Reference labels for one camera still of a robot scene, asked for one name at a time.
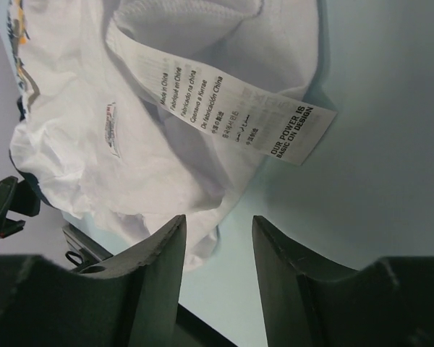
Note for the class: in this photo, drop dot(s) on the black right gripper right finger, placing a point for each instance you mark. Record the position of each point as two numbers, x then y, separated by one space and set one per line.
309 300

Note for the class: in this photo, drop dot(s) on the light blue table mat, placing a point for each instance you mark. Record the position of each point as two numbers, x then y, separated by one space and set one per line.
367 189

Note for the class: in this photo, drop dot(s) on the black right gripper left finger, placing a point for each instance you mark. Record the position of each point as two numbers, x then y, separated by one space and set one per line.
129 299

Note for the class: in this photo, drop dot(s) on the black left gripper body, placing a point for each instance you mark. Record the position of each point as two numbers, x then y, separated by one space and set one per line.
18 197

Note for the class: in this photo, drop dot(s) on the white graphic tank top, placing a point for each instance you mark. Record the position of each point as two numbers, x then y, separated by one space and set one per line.
98 145

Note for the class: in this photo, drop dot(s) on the white care label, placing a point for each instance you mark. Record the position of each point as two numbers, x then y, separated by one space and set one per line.
222 106

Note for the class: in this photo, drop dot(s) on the aluminium frame rail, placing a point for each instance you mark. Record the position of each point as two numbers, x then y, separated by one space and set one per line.
83 251

